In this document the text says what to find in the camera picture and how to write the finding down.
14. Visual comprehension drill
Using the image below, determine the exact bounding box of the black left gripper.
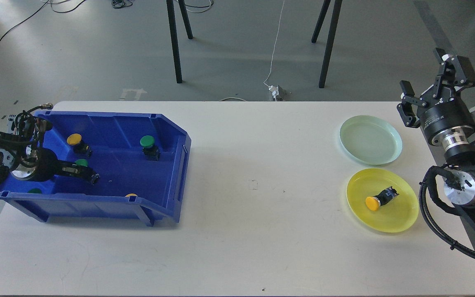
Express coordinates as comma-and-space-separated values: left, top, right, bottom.
23, 148, 98, 184

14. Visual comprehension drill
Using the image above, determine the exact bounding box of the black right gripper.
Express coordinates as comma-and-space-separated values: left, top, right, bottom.
397, 48, 475, 146

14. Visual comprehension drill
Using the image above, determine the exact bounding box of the green push button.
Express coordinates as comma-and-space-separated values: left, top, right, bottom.
139, 135, 160, 161
74, 159, 100, 180

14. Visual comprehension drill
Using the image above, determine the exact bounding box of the yellow push button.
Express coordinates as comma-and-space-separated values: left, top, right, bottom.
364, 186, 400, 211
66, 133, 92, 158

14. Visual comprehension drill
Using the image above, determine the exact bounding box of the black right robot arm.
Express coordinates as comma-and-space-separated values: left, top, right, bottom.
397, 48, 475, 259

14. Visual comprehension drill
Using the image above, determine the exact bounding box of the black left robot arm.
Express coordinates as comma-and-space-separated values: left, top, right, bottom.
0, 103, 100, 185

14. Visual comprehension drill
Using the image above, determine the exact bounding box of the yellow push button back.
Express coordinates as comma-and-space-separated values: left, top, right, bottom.
66, 133, 92, 158

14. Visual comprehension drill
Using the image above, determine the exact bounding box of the light green plate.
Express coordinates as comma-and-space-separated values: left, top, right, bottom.
338, 115, 403, 166

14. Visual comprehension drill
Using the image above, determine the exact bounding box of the yellow plate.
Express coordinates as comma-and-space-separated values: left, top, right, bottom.
346, 168, 420, 233

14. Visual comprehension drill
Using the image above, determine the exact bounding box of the blue plastic bin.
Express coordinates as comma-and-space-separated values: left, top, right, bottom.
0, 111, 192, 227

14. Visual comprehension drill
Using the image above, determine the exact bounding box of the black stand leg right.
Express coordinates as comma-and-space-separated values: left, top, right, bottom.
311, 0, 343, 89

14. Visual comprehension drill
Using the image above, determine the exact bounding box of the black stand leg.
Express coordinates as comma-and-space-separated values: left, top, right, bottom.
311, 0, 343, 89
165, 0, 193, 83

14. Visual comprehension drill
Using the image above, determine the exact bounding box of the black stand leg left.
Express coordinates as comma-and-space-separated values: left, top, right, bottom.
165, 0, 193, 83

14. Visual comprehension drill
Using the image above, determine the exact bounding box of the white cable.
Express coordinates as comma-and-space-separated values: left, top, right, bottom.
263, 0, 286, 88

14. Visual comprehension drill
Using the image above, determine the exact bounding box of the black floor cable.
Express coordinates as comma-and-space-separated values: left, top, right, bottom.
0, 0, 85, 68

